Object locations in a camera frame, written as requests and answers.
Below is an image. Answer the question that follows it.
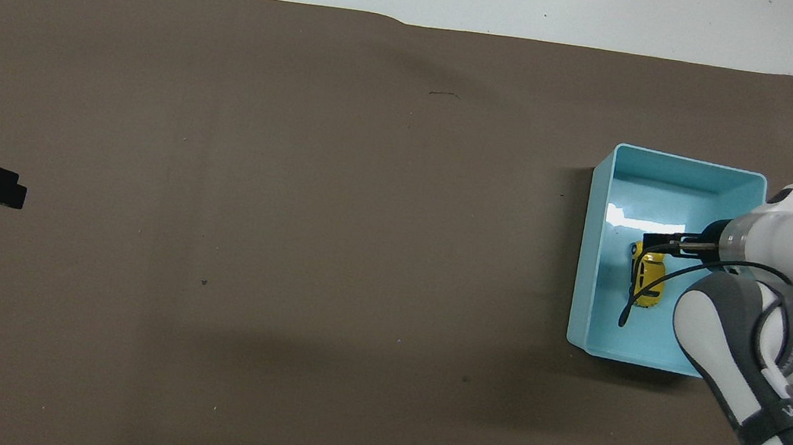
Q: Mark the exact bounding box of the black cable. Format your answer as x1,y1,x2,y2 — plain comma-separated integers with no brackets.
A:
613,233,793,380

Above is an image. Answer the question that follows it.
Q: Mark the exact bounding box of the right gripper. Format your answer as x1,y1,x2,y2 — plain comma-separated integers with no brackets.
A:
671,212,733,260

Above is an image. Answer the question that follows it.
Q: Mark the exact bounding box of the yellow toy beetle car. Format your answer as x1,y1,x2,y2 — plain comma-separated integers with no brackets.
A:
622,240,671,311

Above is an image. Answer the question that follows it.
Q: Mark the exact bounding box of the light blue plastic box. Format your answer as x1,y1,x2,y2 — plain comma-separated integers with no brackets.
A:
563,139,772,384

